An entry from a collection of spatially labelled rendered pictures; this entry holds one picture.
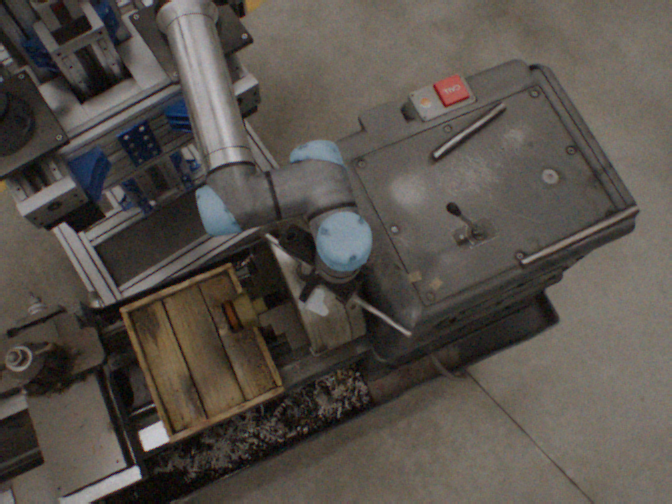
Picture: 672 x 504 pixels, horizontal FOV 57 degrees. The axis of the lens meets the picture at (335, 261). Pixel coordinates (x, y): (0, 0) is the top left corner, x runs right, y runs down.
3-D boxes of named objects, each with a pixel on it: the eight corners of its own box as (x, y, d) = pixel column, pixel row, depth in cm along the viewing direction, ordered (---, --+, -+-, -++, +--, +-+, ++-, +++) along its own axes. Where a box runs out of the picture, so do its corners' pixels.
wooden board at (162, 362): (232, 265, 164) (230, 261, 160) (286, 391, 155) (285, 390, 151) (124, 311, 160) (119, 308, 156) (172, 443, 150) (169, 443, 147)
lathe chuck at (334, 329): (294, 232, 159) (295, 194, 129) (345, 345, 154) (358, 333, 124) (262, 246, 158) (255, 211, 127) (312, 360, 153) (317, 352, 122)
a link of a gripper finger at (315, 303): (314, 333, 114) (334, 304, 108) (288, 314, 115) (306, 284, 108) (321, 323, 117) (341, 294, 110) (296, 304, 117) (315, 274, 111)
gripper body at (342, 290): (343, 308, 110) (349, 298, 98) (304, 279, 110) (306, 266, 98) (368, 274, 111) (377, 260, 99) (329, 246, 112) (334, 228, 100)
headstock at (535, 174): (494, 128, 178) (540, 42, 141) (580, 273, 166) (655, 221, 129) (305, 206, 170) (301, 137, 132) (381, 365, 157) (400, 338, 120)
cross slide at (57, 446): (75, 302, 154) (68, 298, 150) (132, 467, 143) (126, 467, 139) (9, 329, 151) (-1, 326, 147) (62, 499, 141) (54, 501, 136)
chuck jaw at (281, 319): (303, 294, 137) (325, 340, 132) (305, 302, 142) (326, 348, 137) (257, 314, 136) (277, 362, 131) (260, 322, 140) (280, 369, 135)
